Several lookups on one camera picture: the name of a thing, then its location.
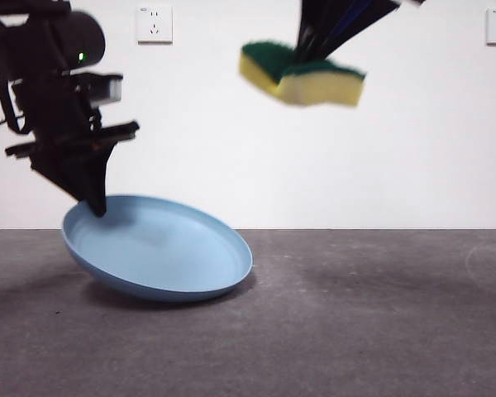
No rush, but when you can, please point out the yellow sponge with green pad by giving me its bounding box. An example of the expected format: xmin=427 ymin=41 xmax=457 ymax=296
xmin=238 ymin=40 xmax=367 ymax=108

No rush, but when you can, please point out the blue round plate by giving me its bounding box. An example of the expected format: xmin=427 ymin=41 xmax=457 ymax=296
xmin=61 ymin=194 xmax=254 ymax=302

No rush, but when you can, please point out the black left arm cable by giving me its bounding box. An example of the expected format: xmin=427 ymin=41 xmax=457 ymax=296
xmin=0 ymin=74 xmax=32 ymax=136

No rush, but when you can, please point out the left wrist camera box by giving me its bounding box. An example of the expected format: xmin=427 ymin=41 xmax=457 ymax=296
xmin=76 ymin=72 xmax=124 ymax=104

